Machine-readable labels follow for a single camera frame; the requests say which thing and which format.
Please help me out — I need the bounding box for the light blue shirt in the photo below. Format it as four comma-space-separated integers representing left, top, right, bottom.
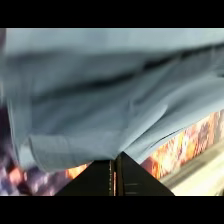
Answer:
0, 27, 224, 173

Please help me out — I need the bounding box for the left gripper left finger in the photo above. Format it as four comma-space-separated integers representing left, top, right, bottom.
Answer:
55, 159, 115, 197

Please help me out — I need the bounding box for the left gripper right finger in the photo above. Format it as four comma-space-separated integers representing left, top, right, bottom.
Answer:
114, 151, 176, 197

